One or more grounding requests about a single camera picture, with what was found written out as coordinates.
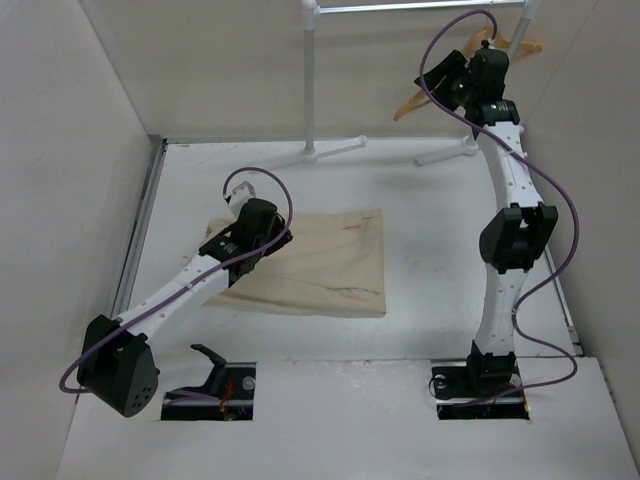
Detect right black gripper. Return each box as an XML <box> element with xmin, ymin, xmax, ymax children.
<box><xmin>414</xmin><ymin>51</ymin><xmax>477</xmax><ymax>115</ymax></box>

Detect wooden clothes hanger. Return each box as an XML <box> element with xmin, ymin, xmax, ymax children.
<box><xmin>393</xmin><ymin>27</ymin><xmax>543</xmax><ymax>121</ymax></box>

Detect beige trousers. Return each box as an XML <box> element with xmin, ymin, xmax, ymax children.
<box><xmin>205</xmin><ymin>209</ymin><xmax>386</xmax><ymax>318</ymax></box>

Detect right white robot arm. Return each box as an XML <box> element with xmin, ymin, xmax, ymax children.
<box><xmin>417</xmin><ymin>42</ymin><xmax>558</xmax><ymax>400</ymax></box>

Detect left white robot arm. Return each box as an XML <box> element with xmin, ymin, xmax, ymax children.
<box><xmin>77</xmin><ymin>198</ymin><xmax>292</xmax><ymax>418</ymax></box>

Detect white clothes rack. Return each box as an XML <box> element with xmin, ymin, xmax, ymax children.
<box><xmin>249</xmin><ymin>0</ymin><xmax>542</xmax><ymax>167</ymax></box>

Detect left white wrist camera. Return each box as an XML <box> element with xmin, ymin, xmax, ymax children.
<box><xmin>223</xmin><ymin>181</ymin><xmax>256</xmax><ymax>216</ymax></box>

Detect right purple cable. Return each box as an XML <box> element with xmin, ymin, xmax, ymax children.
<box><xmin>418</xmin><ymin>9</ymin><xmax>581</xmax><ymax>401</ymax></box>

